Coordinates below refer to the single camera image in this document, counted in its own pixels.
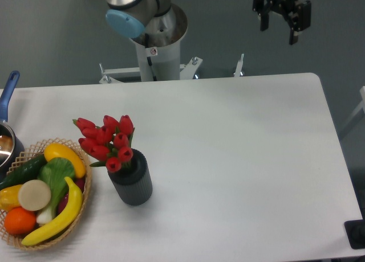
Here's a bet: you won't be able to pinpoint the orange fruit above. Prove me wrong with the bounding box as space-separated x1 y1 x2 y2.
4 207 36 235

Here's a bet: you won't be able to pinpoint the dark grey ribbed vase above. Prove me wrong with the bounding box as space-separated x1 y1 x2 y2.
108 149 153 206

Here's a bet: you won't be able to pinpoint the woven wicker basket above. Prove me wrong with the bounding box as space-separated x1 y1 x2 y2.
1 138 92 251

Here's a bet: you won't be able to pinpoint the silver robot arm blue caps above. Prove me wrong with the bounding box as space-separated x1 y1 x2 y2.
106 0 311 47

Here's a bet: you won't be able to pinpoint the yellow banana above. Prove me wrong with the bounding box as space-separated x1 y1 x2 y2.
21 177 83 247

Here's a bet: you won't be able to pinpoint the dark red vegetable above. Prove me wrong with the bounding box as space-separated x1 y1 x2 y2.
57 177 86 215

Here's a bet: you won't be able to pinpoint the yellow bell pepper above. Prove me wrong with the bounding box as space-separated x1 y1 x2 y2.
0 185 22 211

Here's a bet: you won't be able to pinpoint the beige round disc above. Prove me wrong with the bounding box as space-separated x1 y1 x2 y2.
18 179 51 211

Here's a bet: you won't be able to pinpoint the black device at table edge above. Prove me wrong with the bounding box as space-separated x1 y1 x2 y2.
344 219 365 249

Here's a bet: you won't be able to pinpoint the white furniture part right edge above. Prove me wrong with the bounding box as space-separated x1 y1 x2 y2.
338 86 364 140

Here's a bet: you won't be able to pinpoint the blue handled steel pot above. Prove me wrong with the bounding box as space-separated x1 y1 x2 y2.
1 71 24 181

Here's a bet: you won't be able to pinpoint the green bok choy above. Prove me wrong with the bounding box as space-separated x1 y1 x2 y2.
36 157 75 226

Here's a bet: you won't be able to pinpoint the red tulip bouquet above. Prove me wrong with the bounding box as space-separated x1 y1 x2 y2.
72 115 135 173

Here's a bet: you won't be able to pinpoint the green cucumber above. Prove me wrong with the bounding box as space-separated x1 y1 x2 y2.
1 154 47 190

